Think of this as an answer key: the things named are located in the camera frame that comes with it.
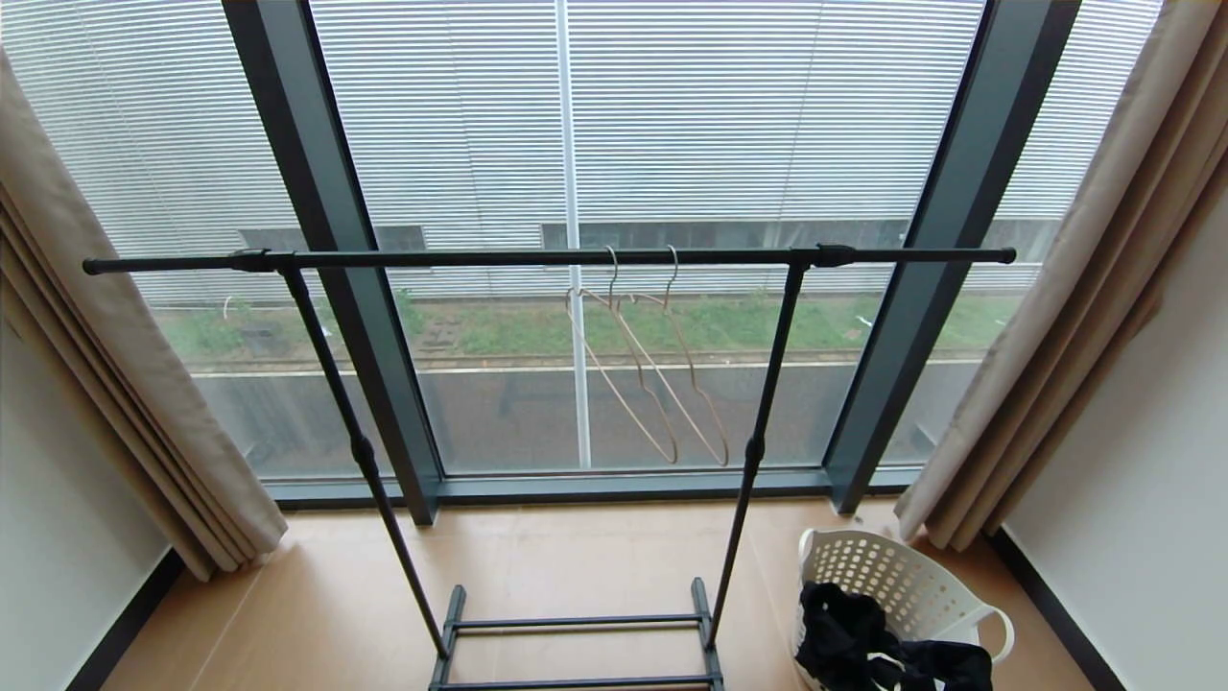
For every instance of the black shorts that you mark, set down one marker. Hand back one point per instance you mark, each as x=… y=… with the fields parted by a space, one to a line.
x=839 y=624

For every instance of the pink clothes hanger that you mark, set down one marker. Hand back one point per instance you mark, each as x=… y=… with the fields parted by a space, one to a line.
x=675 y=443
x=726 y=449

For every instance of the black clothes rack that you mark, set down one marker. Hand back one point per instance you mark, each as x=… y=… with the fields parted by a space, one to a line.
x=537 y=257

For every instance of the beige curtain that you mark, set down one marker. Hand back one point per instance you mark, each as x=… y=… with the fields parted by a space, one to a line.
x=1084 y=288
x=115 y=384

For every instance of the window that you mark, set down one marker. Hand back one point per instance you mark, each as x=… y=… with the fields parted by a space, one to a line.
x=460 y=144

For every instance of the white laundry basket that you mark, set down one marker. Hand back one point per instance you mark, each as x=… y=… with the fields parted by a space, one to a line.
x=902 y=576

